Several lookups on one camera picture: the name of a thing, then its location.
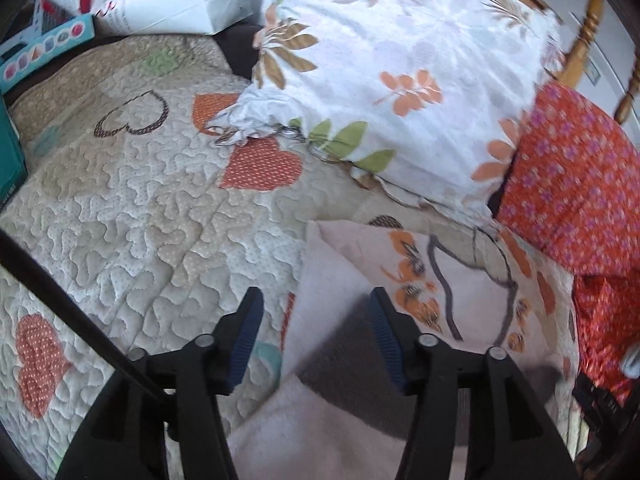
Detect dark brown cloth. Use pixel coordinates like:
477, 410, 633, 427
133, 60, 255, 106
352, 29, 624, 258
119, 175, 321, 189
220, 20, 266, 81

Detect pale pink garment orange flowers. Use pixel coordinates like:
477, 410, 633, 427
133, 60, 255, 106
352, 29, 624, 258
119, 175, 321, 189
226, 220, 581, 480

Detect red cloth purple flowers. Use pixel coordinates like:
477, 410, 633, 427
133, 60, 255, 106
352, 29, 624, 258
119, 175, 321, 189
492, 82, 640, 408

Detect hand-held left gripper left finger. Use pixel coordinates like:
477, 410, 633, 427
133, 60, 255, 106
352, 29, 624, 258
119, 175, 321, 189
55, 287, 265, 480

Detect light blue box coloured dots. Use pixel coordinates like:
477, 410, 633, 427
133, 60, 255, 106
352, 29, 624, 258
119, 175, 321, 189
0, 0, 96, 95

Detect white leaf-print pillow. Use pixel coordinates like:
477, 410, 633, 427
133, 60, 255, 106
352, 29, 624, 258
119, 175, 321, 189
215, 0, 566, 216

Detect teal box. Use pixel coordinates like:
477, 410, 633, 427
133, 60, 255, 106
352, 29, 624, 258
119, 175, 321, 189
0, 95, 29, 213

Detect wooden spindle headboard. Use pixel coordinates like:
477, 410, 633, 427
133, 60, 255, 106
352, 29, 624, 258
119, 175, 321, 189
486, 0, 640, 126

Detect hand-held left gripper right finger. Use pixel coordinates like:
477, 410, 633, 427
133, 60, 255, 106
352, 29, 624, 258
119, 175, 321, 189
368, 287, 577, 480

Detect quilted heart-pattern bedspread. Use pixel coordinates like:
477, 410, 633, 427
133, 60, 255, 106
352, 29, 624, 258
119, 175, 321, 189
0, 35, 581, 480

